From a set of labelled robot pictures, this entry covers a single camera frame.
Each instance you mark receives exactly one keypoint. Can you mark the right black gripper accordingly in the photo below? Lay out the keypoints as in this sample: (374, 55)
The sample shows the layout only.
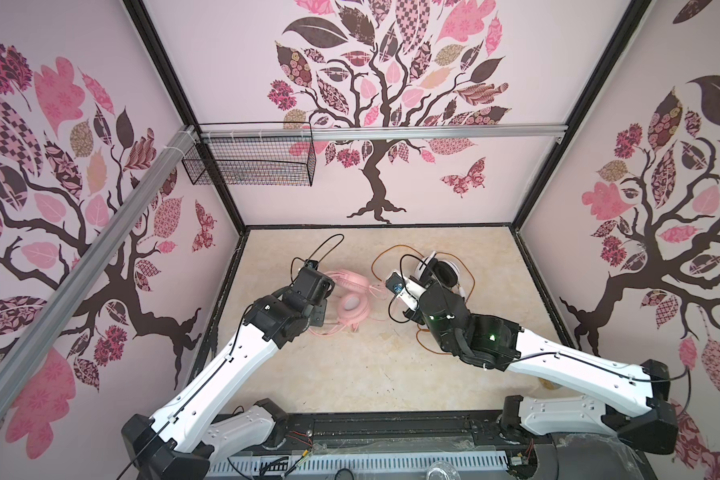
(429, 282)

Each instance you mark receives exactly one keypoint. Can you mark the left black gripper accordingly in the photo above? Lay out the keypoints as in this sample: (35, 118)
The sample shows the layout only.
(319, 288)

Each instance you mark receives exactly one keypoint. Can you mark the pink headphones with cable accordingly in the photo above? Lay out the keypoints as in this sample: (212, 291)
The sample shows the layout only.
(355, 305)

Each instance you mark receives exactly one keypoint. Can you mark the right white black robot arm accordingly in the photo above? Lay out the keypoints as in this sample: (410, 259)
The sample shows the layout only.
(627, 401)

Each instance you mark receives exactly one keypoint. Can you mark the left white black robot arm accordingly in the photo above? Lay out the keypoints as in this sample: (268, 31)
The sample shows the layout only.
(185, 438)

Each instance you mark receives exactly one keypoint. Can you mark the white black headphones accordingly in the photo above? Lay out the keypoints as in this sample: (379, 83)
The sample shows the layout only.
(449, 270)

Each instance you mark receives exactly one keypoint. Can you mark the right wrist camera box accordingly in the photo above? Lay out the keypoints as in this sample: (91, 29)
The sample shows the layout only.
(407, 290)

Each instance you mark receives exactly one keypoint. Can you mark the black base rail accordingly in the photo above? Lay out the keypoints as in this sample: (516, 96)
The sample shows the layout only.
(555, 456)

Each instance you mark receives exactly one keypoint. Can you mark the black wire mesh basket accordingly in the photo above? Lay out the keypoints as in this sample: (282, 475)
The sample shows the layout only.
(253, 154)

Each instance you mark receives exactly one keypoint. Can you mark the white slotted cable duct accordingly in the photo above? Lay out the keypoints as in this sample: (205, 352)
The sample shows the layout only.
(325, 466)

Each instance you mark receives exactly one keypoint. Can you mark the back aluminium rail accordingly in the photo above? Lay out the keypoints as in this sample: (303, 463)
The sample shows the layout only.
(384, 132)

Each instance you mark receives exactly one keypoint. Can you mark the aluminium rail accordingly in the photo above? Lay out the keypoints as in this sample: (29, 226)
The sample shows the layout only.
(384, 132)
(25, 357)

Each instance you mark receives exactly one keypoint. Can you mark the left aluminium rail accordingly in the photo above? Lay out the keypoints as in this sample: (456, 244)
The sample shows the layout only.
(25, 357)

